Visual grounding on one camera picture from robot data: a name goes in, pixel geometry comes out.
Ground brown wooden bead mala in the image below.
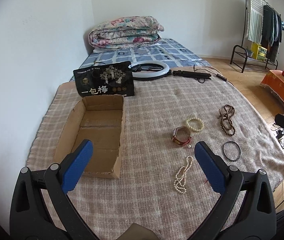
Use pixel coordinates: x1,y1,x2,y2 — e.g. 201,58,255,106
219,104,236,137

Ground black hair tie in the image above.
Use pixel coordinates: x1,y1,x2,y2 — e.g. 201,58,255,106
222,141,242,162

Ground white pearl necklace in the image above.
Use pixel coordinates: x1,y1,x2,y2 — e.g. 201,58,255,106
173,155,195,195

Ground red strap wristwatch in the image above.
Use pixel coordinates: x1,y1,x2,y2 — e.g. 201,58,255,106
171,126,191,146

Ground cream bead bracelet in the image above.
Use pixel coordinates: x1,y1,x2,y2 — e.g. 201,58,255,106
185,117,205,133

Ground orange covered bench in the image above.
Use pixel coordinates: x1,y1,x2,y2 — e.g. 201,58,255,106
261,70,284,103

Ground black clothes rack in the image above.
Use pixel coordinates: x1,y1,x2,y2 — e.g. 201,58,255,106
230,0,278,72

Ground yellow green box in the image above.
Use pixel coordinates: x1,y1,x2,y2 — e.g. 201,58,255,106
250,42,268,61

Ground beige plaid blanket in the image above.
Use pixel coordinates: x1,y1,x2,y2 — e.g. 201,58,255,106
25,65,284,240

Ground hanging clothes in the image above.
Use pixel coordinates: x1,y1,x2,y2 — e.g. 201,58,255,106
244,0,284,63

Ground black folded tripod stand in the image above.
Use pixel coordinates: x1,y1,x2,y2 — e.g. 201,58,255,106
172,70,211,83

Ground open cardboard box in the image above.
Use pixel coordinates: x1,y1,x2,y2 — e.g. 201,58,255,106
54,95,125,179

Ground blue checked bed sheet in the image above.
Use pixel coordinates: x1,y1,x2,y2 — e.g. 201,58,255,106
80,38,210,69

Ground black snack bag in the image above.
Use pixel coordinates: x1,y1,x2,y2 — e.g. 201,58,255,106
73,61,135,98

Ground folded floral quilt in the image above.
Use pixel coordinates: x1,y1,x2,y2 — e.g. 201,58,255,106
88,16,164,50

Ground black ring light cable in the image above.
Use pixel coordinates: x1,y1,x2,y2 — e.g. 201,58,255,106
193,64,236,87

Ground white ring light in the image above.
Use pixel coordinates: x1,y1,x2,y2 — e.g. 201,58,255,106
131,61,171,81

